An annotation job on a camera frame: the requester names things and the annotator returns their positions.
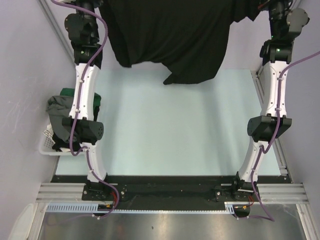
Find black printed t shirt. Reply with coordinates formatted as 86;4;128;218
99;0;260;85

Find white plastic laundry basket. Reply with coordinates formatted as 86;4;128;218
38;123;71;156

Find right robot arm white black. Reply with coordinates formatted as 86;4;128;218
231;0;310;198

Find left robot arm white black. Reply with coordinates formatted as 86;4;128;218
58;0;112;201

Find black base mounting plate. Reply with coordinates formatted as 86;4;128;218
51;175;291;211

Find green t shirt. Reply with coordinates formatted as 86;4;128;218
60;88;102;121

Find grey t shirt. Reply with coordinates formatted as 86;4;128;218
46;95;73;143

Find right aluminium frame rail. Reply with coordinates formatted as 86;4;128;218
251;70;289;178

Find right aluminium corner post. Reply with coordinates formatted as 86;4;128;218
256;0;305;76

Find aluminium corner post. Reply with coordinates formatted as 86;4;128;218
256;0;305;76
36;0;76;79

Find grey cable duct strip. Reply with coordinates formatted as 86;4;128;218
46;203;235;215

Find left aluminium corner post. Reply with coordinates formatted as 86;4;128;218
36;0;76;79

